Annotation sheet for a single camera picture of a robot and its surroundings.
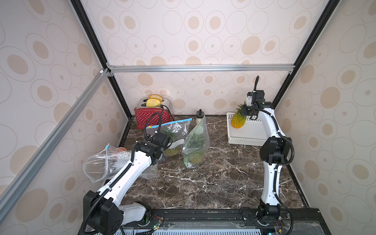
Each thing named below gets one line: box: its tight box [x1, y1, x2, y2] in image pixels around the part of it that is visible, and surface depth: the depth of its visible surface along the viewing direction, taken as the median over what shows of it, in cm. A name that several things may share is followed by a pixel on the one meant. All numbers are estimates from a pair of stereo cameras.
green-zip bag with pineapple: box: [182, 115, 211, 169], surface depth 87 cm
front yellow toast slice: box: [145, 98, 161, 107], surface depth 104 cm
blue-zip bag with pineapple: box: [145, 117, 193, 157], surface depth 81 cm
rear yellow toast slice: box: [149, 94, 164, 103], surface depth 108 cm
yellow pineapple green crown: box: [231, 100, 248, 129], surface depth 105 cm
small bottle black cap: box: [195, 108, 205, 119], surface depth 111 cm
